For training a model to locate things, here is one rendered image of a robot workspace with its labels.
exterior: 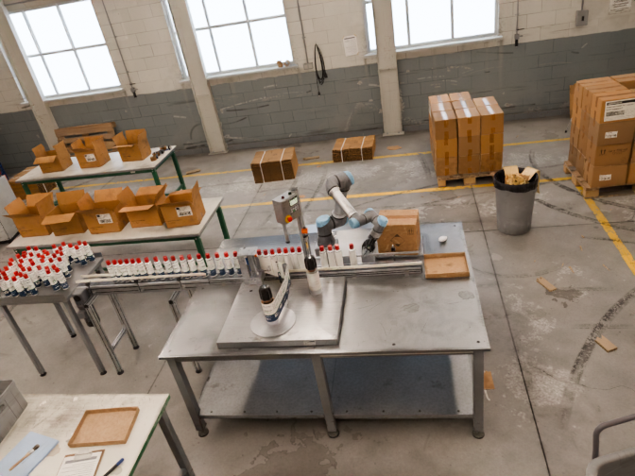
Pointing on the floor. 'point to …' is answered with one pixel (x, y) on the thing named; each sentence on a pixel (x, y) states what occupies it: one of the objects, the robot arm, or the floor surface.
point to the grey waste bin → (514, 211)
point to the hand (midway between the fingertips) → (363, 254)
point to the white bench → (148, 418)
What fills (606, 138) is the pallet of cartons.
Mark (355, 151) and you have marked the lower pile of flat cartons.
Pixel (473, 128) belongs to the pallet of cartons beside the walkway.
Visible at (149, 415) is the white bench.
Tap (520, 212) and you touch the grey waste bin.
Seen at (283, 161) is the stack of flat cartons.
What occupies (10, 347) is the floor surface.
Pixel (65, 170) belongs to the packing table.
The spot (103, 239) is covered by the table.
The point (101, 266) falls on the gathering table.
